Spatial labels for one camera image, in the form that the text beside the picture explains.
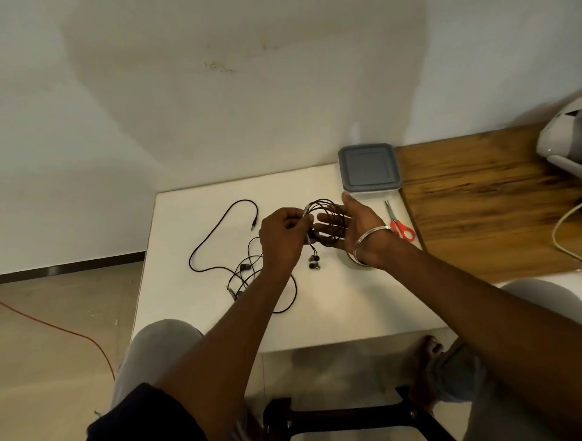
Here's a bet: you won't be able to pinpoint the person's left hand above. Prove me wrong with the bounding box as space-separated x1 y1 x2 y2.
259 207 315 274

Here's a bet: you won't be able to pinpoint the person's right hand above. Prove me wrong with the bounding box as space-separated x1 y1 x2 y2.
314 192 395 269

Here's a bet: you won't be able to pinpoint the black earphones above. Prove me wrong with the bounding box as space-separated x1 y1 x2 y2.
302 198 352 271

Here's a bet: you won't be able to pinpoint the person's right forearm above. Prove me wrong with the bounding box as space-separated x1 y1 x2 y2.
364 234 582 437

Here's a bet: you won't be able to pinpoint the person's left forearm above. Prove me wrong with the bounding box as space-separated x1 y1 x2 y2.
154 268 301 441

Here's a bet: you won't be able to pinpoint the silver bangle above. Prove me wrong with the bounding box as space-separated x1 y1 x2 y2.
352 227 393 267

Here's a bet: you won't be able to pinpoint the grey lidded container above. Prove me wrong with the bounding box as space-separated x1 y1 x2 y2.
337 143 403 194

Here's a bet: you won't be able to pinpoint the person's foot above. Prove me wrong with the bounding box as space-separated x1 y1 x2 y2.
406 335 444 412

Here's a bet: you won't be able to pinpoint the person's left leg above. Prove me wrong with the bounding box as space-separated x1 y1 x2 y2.
110 318 204 412

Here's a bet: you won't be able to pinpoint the person's leg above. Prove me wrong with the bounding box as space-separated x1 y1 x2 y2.
110 318 204 412
431 278 582 441

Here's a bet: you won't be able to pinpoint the black stool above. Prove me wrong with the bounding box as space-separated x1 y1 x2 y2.
263 385 457 441

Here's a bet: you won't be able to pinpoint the person's right leg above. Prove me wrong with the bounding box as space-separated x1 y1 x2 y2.
431 278 582 441

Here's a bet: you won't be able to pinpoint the white appliance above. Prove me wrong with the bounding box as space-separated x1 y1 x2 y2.
536 97 582 179

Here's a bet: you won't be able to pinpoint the black sleeve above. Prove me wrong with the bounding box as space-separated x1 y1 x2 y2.
86 383 209 441

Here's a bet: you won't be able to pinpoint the red handled scissors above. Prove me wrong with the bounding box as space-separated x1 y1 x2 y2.
384 200 417 243

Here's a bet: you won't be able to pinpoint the black cable with connector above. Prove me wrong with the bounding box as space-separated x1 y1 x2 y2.
226 236 299 314

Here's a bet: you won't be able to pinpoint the black audio cable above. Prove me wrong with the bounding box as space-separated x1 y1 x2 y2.
188 199 260 274

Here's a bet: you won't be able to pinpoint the white cable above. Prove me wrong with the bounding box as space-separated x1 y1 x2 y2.
552 202 582 262

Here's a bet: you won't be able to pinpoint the orange cable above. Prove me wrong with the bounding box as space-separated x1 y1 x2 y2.
0 300 117 381

